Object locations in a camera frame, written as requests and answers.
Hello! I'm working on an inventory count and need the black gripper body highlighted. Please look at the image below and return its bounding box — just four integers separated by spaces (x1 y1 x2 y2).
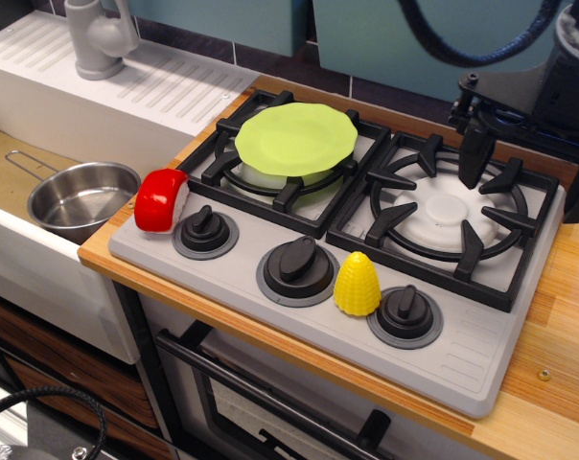
450 63 579 149

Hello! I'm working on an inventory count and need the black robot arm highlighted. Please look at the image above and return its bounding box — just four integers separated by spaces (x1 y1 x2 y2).
451 1 579 223

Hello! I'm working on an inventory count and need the yellow toy corn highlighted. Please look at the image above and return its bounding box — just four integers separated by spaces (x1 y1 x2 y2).
334 251 382 316

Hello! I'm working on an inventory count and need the white right burner cap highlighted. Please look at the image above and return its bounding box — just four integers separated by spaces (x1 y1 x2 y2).
392 174 498 253

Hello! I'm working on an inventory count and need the black right burner grate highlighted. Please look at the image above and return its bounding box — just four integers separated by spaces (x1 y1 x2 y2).
326 133 561 312

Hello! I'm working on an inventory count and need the black burner grate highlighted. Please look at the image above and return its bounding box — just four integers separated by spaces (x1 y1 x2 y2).
326 133 561 312
179 90 391 238

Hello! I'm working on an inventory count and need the grey toy stove top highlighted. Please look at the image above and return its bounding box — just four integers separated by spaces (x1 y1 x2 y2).
107 88 567 420

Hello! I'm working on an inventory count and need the black left burner grate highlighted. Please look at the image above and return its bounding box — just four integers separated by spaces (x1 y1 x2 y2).
179 90 391 238

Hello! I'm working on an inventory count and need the light green plastic plate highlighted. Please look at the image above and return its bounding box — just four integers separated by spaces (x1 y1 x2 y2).
235 103 358 176

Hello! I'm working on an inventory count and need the black right stove knob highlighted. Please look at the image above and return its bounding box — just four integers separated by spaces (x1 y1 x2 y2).
367 285 443 350

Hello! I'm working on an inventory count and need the black stove knob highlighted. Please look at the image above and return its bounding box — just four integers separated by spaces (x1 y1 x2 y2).
172 205 239 261
256 236 340 308
367 285 443 350

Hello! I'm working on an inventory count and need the black middle stove knob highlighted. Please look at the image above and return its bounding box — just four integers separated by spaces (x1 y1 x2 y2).
256 236 340 308

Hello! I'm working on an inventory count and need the black left stove knob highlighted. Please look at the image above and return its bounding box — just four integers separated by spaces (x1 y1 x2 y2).
172 205 239 261

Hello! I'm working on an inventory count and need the red white toy sushi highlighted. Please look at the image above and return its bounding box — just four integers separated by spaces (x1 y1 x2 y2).
134 169 189 234

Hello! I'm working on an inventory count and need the white toy sink unit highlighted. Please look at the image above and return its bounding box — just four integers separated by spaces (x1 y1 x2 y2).
0 11 257 364

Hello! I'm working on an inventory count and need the grey toy faucet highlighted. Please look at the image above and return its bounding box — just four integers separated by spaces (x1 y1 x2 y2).
64 0 139 81

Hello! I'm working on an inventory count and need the small steel pot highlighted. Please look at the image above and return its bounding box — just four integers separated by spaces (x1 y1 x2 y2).
5 150 141 244

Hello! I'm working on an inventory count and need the black braided cable top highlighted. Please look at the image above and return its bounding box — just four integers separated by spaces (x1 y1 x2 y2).
397 0 574 68

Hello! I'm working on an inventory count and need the black braided cable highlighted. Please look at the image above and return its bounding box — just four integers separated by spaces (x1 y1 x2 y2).
397 0 574 68
0 386 108 460

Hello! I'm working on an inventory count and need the black oven door handle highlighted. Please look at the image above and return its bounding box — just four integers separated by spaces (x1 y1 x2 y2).
155 330 390 459

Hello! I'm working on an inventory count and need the black braided cable bottom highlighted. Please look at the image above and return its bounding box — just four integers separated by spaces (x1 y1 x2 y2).
0 386 108 460

